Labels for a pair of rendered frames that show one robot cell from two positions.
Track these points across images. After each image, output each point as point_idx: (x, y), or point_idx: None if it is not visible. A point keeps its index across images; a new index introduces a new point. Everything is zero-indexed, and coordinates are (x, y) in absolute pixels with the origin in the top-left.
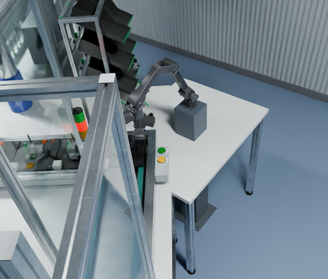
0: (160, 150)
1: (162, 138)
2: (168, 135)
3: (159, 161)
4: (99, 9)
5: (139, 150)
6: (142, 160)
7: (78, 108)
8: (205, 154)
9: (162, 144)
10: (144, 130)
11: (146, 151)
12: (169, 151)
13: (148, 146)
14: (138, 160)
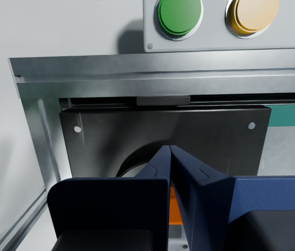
0: (186, 13)
1: (39, 42)
2: (18, 15)
3: (272, 20)
4: None
5: (176, 133)
6: (245, 113)
7: None
8: None
9: (69, 39)
10: (286, 200)
11: (186, 98)
12: (108, 4)
13: (139, 89)
14: (241, 133)
